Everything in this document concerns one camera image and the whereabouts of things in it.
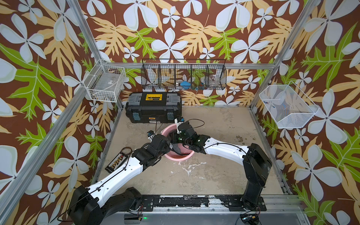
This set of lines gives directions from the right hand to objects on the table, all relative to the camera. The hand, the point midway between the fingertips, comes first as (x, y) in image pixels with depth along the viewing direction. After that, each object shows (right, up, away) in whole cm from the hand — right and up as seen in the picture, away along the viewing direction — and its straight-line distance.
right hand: (167, 133), depth 83 cm
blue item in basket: (+11, +32, +10) cm, 36 cm away
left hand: (+1, -6, -2) cm, 6 cm away
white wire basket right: (+73, +16, -1) cm, 74 cm away
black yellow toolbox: (-11, +17, +13) cm, 24 cm away
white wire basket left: (-40, +32, +3) cm, 51 cm away
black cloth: (+4, -7, -3) cm, 9 cm away
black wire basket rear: (+10, +41, +15) cm, 45 cm away
